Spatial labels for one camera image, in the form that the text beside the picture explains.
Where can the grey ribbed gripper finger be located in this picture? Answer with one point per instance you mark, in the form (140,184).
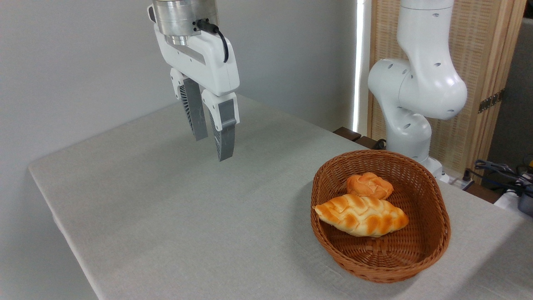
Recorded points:
(227,125)
(195,108)

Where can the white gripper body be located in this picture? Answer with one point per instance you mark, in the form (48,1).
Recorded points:
(208,62)

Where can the long braided bread loaf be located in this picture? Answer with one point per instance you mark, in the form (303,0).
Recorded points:
(362,216)

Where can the round orange bread bun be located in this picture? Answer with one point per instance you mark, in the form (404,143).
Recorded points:
(368,185)

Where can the brown oval wicker basket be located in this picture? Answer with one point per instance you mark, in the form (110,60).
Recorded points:
(383,258)

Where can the grey tablecloth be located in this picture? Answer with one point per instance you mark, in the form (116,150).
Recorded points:
(208,229)

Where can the dark brown wooden furniture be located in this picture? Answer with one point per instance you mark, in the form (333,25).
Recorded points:
(347,133)

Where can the wooden rattan folding screen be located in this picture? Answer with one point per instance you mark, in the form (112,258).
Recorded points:
(479,50)

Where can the metal screen hinge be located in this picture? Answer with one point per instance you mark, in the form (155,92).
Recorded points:
(491,101)

